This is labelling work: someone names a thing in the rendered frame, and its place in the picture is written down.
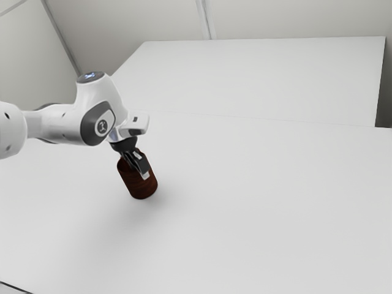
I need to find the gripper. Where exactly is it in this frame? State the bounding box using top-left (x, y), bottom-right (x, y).
top-left (110, 137), bottom-right (151, 179)

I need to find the brown wooden mug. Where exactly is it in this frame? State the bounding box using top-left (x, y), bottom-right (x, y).
top-left (116, 148), bottom-right (159, 200)

